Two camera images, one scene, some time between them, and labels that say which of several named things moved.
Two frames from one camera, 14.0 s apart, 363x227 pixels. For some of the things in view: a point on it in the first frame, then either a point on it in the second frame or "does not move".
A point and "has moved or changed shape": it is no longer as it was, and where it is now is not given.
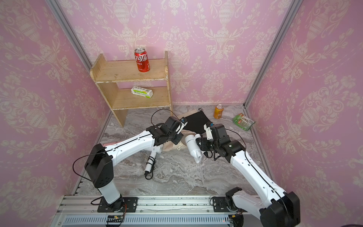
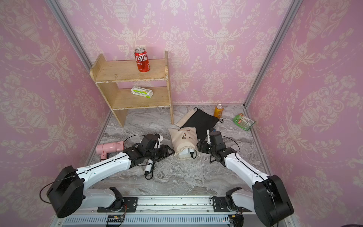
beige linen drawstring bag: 170,145 has moved or changed shape
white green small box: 142,91 does not move
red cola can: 142,60 does not move
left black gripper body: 174,137 -> 158,153
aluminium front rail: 85,211 does not move
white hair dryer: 194,148 -> 187,152
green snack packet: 243,121 does not move
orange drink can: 218,113 does not move
